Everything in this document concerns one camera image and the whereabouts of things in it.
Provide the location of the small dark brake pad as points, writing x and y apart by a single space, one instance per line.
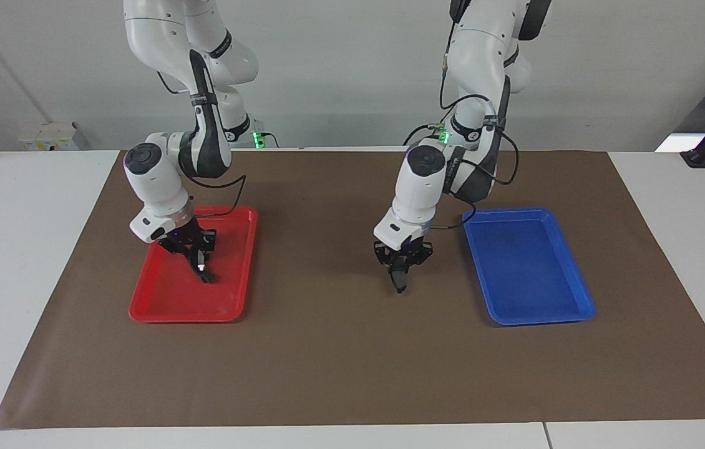
400 284

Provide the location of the white power strip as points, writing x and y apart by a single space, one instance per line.
53 136

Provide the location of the brown table mat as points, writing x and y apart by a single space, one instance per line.
359 362

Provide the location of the curved black brake shoe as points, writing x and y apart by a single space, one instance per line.
208 277

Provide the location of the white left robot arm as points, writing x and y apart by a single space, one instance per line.
418 187

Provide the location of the red plastic tray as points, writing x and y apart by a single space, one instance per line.
159 302

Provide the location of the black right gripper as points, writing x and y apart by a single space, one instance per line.
187 238

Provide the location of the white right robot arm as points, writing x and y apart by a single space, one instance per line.
153 181

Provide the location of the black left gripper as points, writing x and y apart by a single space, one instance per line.
408 251

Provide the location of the blue plastic tray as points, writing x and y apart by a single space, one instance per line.
533 274

